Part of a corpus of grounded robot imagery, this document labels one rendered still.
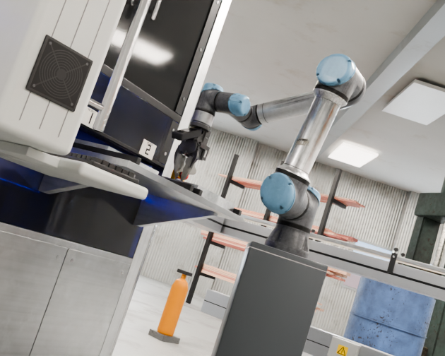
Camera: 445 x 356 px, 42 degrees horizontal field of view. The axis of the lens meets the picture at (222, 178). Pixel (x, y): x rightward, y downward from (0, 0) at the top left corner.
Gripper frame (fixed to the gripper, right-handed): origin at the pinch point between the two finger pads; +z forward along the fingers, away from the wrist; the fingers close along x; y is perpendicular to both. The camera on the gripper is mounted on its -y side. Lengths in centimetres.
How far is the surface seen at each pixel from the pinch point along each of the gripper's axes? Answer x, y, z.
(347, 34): 121, 347, -232
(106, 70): 25.6, -24.9, -25.8
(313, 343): -28, 101, 45
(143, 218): 21.6, 15.7, 17.3
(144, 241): 25.3, 26.1, 25.7
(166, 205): 13.0, 15.7, 9.8
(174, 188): -14.6, -19.2, 6.8
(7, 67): -24, -95, 2
